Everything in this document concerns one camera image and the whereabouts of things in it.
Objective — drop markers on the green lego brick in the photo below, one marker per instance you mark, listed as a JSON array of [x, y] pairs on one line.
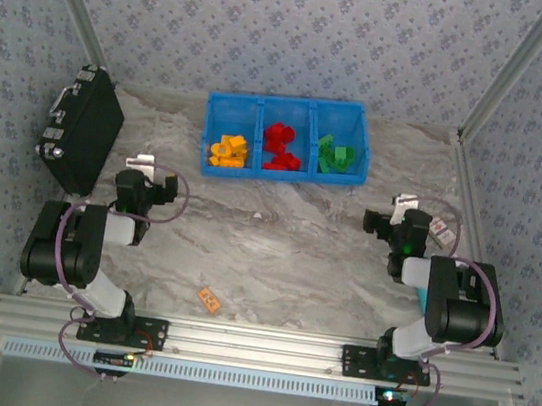
[[323, 164], [350, 164], [346, 152], [335, 157], [326, 142], [340, 168]]

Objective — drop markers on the black hard case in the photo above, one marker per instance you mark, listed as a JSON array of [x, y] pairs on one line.
[[88, 137]]

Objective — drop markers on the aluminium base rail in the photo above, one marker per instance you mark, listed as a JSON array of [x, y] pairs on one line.
[[256, 345]]

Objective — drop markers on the blue three-compartment bin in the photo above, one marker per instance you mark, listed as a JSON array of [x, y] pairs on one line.
[[232, 117]]

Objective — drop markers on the small circuit board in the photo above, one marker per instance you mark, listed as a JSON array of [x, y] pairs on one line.
[[110, 358], [390, 399]]

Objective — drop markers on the wooden tiger domino block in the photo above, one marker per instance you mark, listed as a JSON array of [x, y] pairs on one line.
[[209, 299]]

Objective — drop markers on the wooden picture domino block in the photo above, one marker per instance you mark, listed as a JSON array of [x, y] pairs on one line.
[[443, 232]]

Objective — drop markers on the yellow lego brick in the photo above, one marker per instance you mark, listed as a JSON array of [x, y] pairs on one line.
[[231, 153], [218, 150], [233, 163], [242, 154], [240, 142], [215, 160], [226, 142]]

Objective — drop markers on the small red lego brick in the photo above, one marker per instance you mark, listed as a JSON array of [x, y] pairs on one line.
[[288, 132]]

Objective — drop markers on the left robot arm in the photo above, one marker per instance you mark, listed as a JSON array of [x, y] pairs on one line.
[[68, 245]]

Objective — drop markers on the cyan plastic tool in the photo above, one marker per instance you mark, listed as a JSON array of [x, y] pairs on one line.
[[421, 300]]

